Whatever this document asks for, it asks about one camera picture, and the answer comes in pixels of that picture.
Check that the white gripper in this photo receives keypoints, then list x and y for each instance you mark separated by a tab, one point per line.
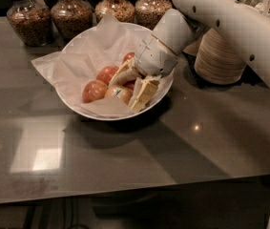
155	57

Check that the yellow-red apple with sticker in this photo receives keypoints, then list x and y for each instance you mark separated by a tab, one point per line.
123	93

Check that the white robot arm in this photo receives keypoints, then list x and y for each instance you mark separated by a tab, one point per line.
214	145

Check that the dark red apple right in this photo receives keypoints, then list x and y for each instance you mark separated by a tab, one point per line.
130	85

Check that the red apple with sticker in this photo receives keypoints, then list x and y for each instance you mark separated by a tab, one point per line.
128	56

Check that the red apple centre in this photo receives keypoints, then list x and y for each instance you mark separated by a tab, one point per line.
106	74

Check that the white bowl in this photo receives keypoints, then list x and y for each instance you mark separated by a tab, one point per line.
115	112

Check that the reddish apple left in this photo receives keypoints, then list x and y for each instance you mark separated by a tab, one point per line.
94	90

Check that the paper bowl stack rear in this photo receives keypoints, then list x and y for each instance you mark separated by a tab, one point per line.
193	48

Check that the white paper liner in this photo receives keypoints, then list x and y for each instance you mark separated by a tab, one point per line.
77	64

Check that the glass cereal jar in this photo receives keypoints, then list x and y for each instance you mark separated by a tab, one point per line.
71	17
122	10
149	12
32	21

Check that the black mat under bowls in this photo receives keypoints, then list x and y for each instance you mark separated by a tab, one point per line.
248	76

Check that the glass cereal jar far left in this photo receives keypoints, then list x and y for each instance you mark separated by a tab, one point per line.
32	21

